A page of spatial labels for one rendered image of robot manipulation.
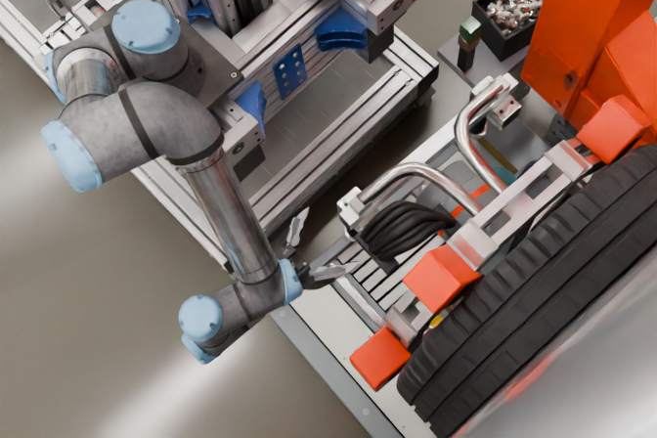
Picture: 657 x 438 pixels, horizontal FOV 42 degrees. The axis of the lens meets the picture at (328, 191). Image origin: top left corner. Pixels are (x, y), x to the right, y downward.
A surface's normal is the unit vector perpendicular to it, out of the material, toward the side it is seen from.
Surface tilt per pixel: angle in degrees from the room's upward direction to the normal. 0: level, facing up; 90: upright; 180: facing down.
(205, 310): 0
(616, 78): 90
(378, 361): 0
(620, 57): 36
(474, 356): 43
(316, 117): 0
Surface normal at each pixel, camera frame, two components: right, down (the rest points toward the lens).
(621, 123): -0.59, 0.21
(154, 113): 0.30, -0.07
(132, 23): 0.04, -0.39
